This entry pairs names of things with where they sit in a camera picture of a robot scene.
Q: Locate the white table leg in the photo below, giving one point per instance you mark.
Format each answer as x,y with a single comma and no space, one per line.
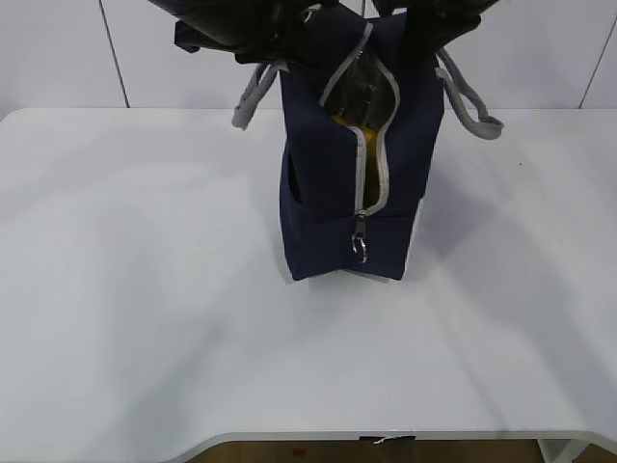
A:
561,450

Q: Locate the black tape on table edge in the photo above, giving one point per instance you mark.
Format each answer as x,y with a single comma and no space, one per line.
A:
379,440

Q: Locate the navy insulated lunch bag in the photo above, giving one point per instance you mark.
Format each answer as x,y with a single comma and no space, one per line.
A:
361,126

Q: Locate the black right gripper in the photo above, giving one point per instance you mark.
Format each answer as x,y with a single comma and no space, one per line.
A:
432,24

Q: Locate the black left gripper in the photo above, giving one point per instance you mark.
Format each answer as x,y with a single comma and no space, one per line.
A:
260,31

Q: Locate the yellow pear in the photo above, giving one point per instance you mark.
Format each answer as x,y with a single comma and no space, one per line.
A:
367,183

